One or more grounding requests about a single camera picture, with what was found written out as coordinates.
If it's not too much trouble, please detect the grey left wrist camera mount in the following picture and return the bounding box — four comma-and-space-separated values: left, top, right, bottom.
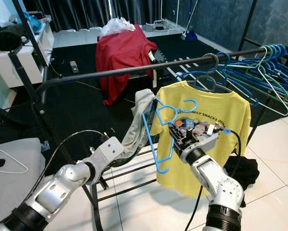
91, 136, 125, 171

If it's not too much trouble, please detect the white low shelf unit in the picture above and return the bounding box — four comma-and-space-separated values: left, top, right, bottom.
0, 19, 55, 90

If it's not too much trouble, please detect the dark pleated curtain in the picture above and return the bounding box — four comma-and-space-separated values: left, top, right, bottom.
21, 0, 164, 30

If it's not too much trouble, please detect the white wire hanger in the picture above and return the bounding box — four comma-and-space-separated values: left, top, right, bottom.
0, 144, 35, 175

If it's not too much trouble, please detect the black garment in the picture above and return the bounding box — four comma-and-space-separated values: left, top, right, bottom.
223, 155, 260, 207

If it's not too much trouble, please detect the small grey device green light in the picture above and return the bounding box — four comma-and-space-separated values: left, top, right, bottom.
69, 60, 79, 74

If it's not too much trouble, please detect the black metal clothes rack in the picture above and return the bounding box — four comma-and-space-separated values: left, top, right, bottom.
9, 0, 288, 231

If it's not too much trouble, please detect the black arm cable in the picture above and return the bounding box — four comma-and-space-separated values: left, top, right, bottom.
185, 129, 243, 231
38, 130, 101, 203

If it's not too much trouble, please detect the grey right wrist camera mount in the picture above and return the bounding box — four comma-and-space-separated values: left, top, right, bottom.
204, 126, 229, 148

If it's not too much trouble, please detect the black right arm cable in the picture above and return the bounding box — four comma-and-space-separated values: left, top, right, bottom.
185, 129, 243, 231

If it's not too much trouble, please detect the black white machine under cloth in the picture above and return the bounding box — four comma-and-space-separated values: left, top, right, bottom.
150, 48, 169, 68

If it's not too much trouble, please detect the blue item on shelf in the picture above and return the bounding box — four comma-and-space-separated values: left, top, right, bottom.
26, 12, 43, 32

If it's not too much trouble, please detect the white low platform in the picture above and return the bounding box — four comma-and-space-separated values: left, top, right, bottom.
52, 22, 185, 48

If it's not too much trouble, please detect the black bag with strap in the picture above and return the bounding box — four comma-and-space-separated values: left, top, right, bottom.
0, 23, 26, 51

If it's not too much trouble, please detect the yellow printed t-shirt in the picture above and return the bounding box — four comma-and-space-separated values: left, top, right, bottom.
150, 80, 251, 198

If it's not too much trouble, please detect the clear crumpled plastic bag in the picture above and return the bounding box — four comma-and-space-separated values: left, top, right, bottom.
100, 18, 137, 37

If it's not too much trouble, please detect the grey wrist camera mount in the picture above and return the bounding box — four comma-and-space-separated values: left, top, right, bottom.
204, 126, 229, 148
91, 136, 125, 171

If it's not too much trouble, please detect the blue broom with white handle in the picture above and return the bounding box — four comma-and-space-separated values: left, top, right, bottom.
180, 0, 200, 41

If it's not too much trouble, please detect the grey garment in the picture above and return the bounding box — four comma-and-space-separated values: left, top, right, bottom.
120, 89, 157, 159

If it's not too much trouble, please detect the blue plastic hanger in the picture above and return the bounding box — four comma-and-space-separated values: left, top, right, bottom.
216, 43, 288, 104
231, 43, 288, 107
142, 98, 198, 174
180, 51, 260, 106

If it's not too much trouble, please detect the red cloth cover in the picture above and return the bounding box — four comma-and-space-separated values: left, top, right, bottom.
95, 24, 159, 106

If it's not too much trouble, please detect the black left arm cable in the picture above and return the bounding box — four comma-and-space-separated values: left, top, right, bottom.
38, 130, 101, 203

